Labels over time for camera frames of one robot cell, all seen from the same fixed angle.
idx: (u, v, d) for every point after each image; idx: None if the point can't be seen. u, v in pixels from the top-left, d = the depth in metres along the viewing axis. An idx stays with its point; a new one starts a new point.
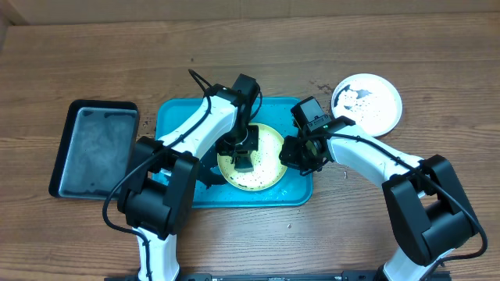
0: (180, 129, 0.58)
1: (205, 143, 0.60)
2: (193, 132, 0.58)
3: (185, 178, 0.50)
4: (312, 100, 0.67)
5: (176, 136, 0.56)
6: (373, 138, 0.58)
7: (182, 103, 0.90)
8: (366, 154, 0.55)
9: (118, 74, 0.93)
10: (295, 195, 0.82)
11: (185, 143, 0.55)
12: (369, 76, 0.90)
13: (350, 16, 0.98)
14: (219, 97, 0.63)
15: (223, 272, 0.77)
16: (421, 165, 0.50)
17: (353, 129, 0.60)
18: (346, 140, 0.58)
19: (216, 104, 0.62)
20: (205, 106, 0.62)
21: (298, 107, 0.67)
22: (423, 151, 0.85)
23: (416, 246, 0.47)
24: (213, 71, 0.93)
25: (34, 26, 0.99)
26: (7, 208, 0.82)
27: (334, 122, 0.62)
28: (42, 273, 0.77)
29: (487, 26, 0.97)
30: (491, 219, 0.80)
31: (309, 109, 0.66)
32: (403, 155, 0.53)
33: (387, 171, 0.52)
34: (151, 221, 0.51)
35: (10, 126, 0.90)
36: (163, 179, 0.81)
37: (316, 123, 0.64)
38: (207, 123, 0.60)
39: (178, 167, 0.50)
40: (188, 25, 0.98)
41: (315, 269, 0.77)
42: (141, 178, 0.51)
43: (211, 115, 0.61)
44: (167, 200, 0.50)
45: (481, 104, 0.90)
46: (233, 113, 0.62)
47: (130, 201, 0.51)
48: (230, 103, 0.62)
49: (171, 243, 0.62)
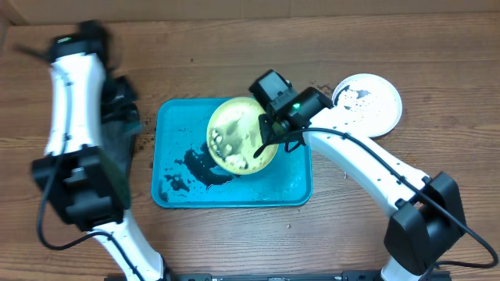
0: (60, 116, 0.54)
1: (93, 113, 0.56)
2: (72, 119, 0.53)
3: (99, 170, 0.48)
4: (272, 73, 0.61)
5: (62, 137, 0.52)
6: (364, 136, 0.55)
7: (182, 103, 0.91)
8: (351, 157, 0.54)
9: (119, 74, 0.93)
10: (295, 196, 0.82)
11: (73, 137, 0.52)
12: (369, 76, 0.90)
13: (350, 16, 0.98)
14: (65, 57, 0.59)
15: (223, 272, 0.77)
16: (426, 185, 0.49)
17: (337, 119, 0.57)
18: (328, 135, 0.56)
19: (67, 71, 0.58)
20: (58, 77, 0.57)
21: (257, 85, 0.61)
22: (423, 151, 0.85)
23: (416, 265, 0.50)
24: (213, 71, 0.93)
25: (34, 26, 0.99)
26: (7, 208, 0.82)
27: (305, 99, 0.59)
28: (42, 273, 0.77)
29: (486, 26, 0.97)
30: (491, 219, 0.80)
31: (272, 83, 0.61)
32: (401, 170, 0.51)
33: (388, 190, 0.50)
34: (101, 214, 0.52)
35: (10, 126, 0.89)
36: (164, 179, 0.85)
37: (283, 101, 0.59)
38: (78, 92, 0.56)
39: (87, 166, 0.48)
40: (188, 25, 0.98)
41: (315, 269, 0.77)
42: (58, 195, 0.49)
43: (73, 83, 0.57)
44: (100, 192, 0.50)
45: (481, 104, 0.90)
46: (92, 60, 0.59)
47: (69, 215, 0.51)
48: (81, 55, 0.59)
49: (133, 225, 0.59)
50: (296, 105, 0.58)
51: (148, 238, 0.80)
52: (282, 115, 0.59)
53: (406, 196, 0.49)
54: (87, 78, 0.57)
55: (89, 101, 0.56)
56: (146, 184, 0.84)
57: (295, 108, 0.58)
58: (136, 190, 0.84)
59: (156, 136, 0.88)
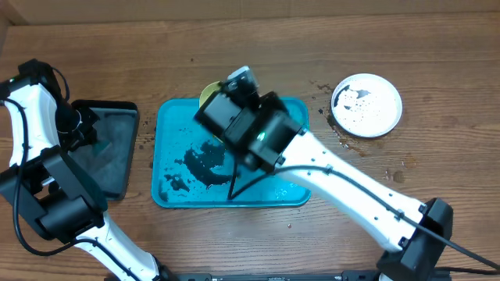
0: (18, 138, 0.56)
1: (50, 129, 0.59)
2: (30, 132, 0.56)
3: (64, 167, 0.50)
4: (218, 97, 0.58)
5: (21, 148, 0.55)
6: (346, 166, 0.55)
7: (182, 103, 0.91)
8: (340, 193, 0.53)
9: (118, 74, 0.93)
10: (295, 195, 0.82)
11: (33, 146, 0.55)
12: (369, 76, 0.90)
13: (350, 16, 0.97)
14: (16, 91, 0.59)
15: (223, 272, 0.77)
16: (423, 217, 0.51)
17: (313, 149, 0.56)
18: (308, 171, 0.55)
19: (20, 99, 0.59)
20: (12, 107, 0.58)
21: (205, 113, 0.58)
22: (423, 151, 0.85)
23: None
24: (212, 71, 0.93)
25: (34, 26, 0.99)
26: (7, 208, 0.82)
27: (264, 126, 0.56)
28: (42, 273, 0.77)
29: (486, 26, 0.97)
30: (491, 219, 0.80)
31: (219, 109, 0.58)
32: (396, 204, 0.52)
33: (389, 227, 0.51)
34: (80, 219, 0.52)
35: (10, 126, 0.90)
36: (164, 179, 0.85)
37: (239, 129, 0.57)
38: (32, 115, 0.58)
39: (51, 167, 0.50)
40: (188, 25, 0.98)
41: (315, 269, 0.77)
42: (32, 203, 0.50)
43: (26, 108, 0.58)
44: (71, 193, 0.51)
45: (481, 103, 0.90)
46: (41, 90, 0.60)
47: (47, 227, 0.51)
48: (30, 86, 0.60)
49: (116, 228, 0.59)
50: (262, 136, 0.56)
51: (147, 238, 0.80)
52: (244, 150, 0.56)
53: (408, 232, 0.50)
54: (37, 104, 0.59)
55: (43, 121, 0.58)
56: (145, 183, 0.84)
57: (260, 140, 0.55)
58: (135, 190, 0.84)
59: (156, 136, 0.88)
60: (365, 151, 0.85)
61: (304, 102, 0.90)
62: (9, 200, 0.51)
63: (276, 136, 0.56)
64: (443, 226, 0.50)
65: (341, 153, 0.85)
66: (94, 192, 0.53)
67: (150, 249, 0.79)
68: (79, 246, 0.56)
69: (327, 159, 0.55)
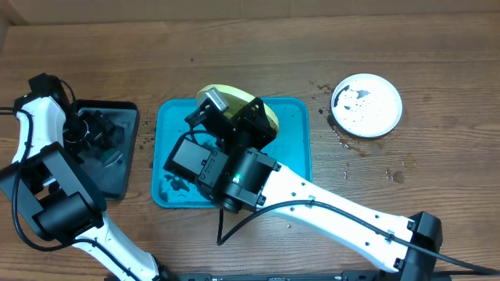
0: (22, 138, 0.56)
1: (55, 136, 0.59)
2: (34, 133, 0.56)
3: (62, 162, 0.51)
4: (184, 142, 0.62)
5: (23, 147, 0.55)
6: (328, 195, 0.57)
7: (182, 103, 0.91)
8: (326, 224, 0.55)
9: (118, 74, 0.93)
10: None
11: (36, 147, 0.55)
12: (369, 76, 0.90)
13: (350, 16, 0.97)
14: (28, 103, 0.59)
15: (223, 272, 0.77)
16: (414, 233, 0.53)
17: (292, 183, 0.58)
18: (291, 207, 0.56)
19: (30, 109, 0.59)
20: (21, 115, 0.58)
21: (173, 161, 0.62)
22: (423, 151, 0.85)
23: None
24: (212, 71, 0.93)
25: (34, 26, 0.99)
26: (7, 208, 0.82)
27: (237, 169, 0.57)
28: (42, 273, 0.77)
29: (486, 26, 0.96)
30: (491, 219, 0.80)
31: (187, 155, 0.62)
32: (384, 225, 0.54)
33: (383, 249, 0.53)
34: (79, 219, 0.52)
35: (10, 126, 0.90)
36: (164, 179, 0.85)
37: (212, 172, 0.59)
38: (39, 121, 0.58)
39: (49, 163, 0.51)
40: (188, 25, 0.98)
41: (315, 269, 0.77)
42: (31, 200, 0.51)
43: (34, 116, 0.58)
44: (70, 190, 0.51)
45: (481, 104, 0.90)
46: (51, 103, 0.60)
47: (45, 226, 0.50)
48: (41, 98, 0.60)
49: (116, 229, 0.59)
50: (237, 178, 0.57)
51: (147, 238, 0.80)
52: (220, 195, 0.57)
53: (401, 252, 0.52)
54: (47, 114, 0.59)
55: (50, 127, 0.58)
56: (145, 183, 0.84)
57: (236, 183, 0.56)
58: (135, 190, 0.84)
59: (156, 136, 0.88)
60: (365, 151, 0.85)
61: (304, 102, 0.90)
62: (9, 198, 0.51)
63: (251, 175, 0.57)
64: (433, 240, 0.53)
65: (341, 153, 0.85)
66: (93, 192, 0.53)
67: (150, 249, 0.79)
68: (78, 246, 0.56)
69: (307, 192, 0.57)
